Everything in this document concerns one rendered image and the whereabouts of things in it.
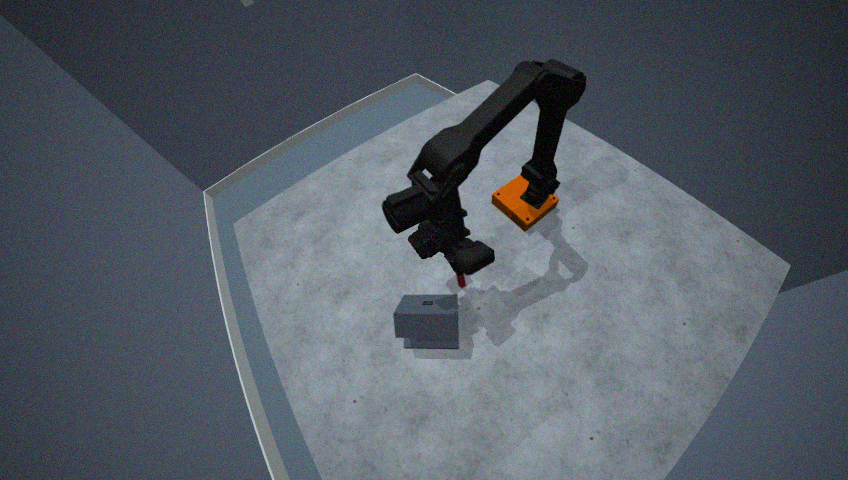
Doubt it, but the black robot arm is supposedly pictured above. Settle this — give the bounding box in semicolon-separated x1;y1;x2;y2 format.
381;59;586;259

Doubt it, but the grey sloped panel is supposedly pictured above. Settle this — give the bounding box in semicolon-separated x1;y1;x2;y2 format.
394;294;459;349

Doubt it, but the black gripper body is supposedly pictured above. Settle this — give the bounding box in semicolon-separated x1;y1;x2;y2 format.
418;206;495;276

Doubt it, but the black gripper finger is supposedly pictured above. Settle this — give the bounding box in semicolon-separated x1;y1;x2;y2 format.
439;247;456;273
444;252;464;276

